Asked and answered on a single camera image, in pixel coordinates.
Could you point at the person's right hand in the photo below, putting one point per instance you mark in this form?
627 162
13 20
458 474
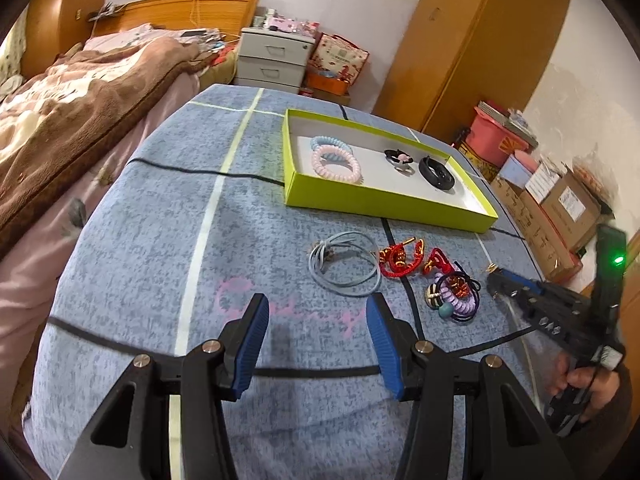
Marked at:
602 384

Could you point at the large printed cardboard box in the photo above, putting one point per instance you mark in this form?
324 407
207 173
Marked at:
557 263

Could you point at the brown cardboard box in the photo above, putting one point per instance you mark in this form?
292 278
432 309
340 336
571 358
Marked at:
575 212

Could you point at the red patterned gift bag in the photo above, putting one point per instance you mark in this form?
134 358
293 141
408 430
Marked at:
339 58

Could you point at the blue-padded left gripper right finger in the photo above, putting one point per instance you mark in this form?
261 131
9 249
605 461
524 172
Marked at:
394 343

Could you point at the grey drawer cabinet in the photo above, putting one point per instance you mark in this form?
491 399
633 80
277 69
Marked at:
272 60

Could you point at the yellow patterned tin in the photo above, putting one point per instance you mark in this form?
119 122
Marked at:
487 169

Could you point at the pink plastic bucket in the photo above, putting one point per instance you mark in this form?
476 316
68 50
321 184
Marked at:
491 141

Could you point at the black wristband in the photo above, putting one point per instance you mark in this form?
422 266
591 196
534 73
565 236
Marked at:
436 173

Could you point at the red gold charm ornament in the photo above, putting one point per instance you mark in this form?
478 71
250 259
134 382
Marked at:
437 262

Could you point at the blue patterned table cloth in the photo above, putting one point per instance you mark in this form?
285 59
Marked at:
194 226

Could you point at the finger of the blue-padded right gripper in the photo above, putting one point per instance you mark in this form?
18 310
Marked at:
493 286
515 284

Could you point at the grey thin hair bands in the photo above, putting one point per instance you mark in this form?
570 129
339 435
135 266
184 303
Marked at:
346 263

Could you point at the green-edged white tray box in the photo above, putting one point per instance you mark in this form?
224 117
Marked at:
381 191

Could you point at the wooden wardrobe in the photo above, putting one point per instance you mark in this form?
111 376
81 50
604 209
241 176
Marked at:
456 53

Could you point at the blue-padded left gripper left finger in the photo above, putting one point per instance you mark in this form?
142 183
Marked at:
242 340

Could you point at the orange box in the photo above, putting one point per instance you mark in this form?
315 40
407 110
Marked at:
331 85

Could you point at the black hair tie pink bead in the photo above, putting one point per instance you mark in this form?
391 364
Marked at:
401 161

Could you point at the brown blanket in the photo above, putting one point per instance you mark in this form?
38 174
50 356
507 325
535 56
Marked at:
63 121

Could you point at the wooden bed headboard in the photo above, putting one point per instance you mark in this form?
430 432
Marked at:
228 16

